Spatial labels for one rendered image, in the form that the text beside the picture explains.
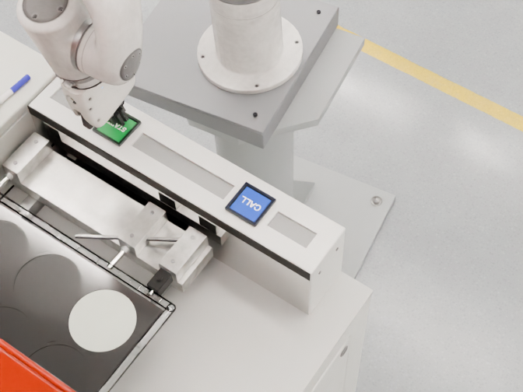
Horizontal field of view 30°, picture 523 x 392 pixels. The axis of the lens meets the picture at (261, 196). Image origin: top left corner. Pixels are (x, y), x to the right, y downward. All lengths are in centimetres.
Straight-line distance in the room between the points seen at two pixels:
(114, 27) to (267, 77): 54
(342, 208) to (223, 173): 110
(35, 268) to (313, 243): 43
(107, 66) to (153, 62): 52
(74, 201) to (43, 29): 41
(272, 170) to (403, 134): 85
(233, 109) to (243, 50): 10
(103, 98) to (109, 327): 34
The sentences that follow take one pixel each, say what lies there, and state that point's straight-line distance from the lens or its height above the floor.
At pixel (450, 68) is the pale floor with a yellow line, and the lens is 290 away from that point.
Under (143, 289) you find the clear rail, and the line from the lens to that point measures 148.
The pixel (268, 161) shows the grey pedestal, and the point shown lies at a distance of 192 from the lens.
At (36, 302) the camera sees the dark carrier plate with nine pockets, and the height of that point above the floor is 90.
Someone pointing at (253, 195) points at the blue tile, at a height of 96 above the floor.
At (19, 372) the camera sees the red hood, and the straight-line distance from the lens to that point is 45.
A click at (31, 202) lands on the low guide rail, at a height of 85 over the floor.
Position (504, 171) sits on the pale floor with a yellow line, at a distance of 272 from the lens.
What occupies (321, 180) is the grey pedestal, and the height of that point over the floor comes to 1.
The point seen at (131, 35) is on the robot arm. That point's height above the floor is 128.
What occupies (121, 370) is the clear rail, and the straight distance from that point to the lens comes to 143.
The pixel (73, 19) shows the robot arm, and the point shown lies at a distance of 127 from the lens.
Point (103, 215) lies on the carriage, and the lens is 158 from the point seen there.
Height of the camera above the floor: 222
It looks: 58 degrees down
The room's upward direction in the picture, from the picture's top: 2 degrees counter-clockwise
